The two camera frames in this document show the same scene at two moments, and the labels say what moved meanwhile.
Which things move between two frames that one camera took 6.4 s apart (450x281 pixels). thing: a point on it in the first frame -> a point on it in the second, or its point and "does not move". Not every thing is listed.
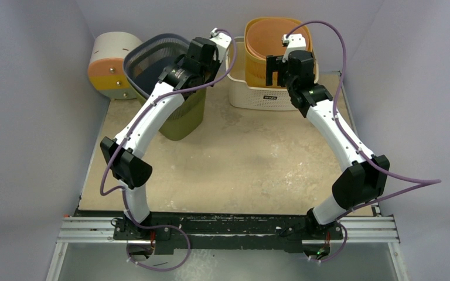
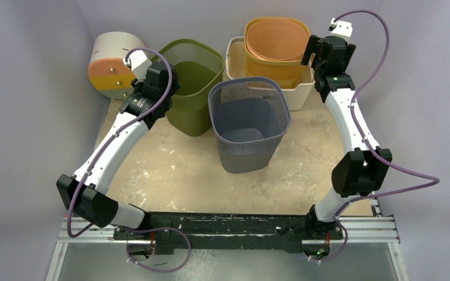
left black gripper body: (211, 72) -> (169, 100)
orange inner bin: (265, 36) does not move
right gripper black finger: (275, 63) -> (312, 47)
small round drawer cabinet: (106, 69) does not move
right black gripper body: (273, 72) -> (312, 50)
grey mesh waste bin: (145, 58) -> (250, 116)
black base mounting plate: (208, 232) does not move
